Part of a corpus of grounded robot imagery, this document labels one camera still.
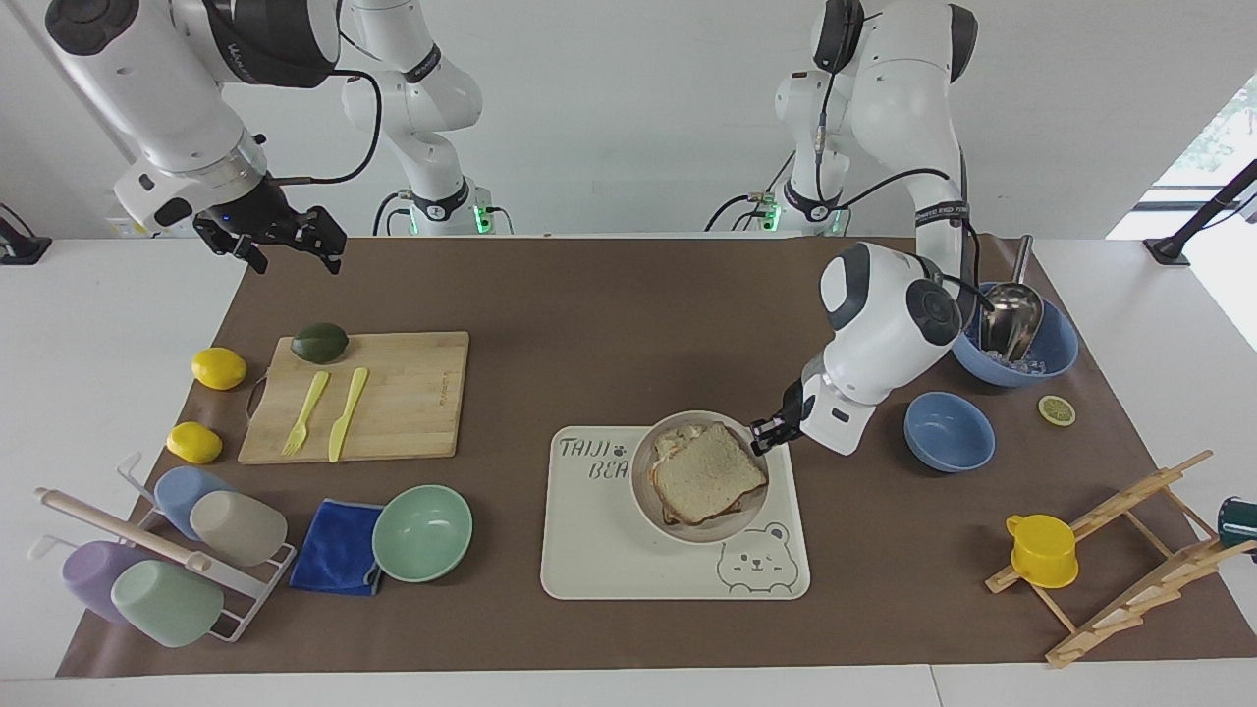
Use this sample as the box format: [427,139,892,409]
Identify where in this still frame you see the beige plastic cup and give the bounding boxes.
[189,489,290,569]

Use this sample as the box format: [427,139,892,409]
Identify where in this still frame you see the small blue bowl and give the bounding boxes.
[903,391,997,474]

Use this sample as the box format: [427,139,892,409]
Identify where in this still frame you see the yellow plastic fork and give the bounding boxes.
[281,369,332,459]

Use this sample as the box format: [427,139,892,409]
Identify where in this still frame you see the dark green cup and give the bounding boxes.
[1219,496,1257,551]

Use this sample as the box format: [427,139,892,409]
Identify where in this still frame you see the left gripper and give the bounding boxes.
[750,380,810,458]

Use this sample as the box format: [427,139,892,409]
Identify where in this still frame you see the cream bear placemat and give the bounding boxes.
[540,424,812,601]

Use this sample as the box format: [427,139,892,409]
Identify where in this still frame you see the bread slice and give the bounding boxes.
[651,421,769,526]

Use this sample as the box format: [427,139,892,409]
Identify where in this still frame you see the green plastic cup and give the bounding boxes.
[110,559,226,649]

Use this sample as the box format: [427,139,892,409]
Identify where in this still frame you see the black stand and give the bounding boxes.
[0,203,53,266]
[1143,159,1257,267]

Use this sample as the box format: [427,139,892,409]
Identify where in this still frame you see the green avocado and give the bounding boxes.
[290,322,351,364]

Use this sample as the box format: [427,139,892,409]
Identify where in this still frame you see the black cable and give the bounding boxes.
[838,166,999,317]
[810,57,839,203]
[370,190,410,238]
[265,65,385,188]
[704,192,779,234]

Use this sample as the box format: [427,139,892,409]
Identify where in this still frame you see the cream round plate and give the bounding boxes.
[629,409,773,544]

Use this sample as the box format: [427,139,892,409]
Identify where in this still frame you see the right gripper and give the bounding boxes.
[192,174,348,275]

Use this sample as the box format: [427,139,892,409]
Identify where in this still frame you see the yellow lemon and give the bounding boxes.
[191,347,248,392]
[165,421,224,465]

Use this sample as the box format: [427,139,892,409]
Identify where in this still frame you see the wooden cutting board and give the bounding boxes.
[237,331,471,465]

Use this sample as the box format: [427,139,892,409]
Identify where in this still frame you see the sandwich base with filling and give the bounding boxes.
[649,420,747,528]

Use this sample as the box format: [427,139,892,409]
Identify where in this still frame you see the ice cubes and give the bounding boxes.
[982,349,1050,378]

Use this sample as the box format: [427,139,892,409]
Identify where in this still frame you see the blue cloth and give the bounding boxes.
[288,498,386,598]

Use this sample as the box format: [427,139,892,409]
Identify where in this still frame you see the large blue bowl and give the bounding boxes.
[951,284,1080,388]

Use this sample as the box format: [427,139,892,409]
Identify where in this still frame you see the metal scoop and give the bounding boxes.
[978,234,1046,363]

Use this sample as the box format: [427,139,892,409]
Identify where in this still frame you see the green bowl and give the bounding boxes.
[371,484,474,584]

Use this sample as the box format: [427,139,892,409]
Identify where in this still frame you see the yellow plastic knife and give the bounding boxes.
[327,366,370,463]

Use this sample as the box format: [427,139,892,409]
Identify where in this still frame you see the purple plastic cup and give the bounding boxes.
[61,539,158,625]

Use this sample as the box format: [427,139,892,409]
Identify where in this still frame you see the white wire cup rack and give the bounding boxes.
[27,452,298,644]

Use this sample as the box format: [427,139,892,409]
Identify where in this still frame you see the blue plastic cup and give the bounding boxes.
[153,464,237,541]

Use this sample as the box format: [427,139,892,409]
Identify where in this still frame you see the yellow mug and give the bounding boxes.
[1005,513,1080,590]

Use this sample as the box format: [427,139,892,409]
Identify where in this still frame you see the wooden dish rack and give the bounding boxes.
[985,450,1257,671]

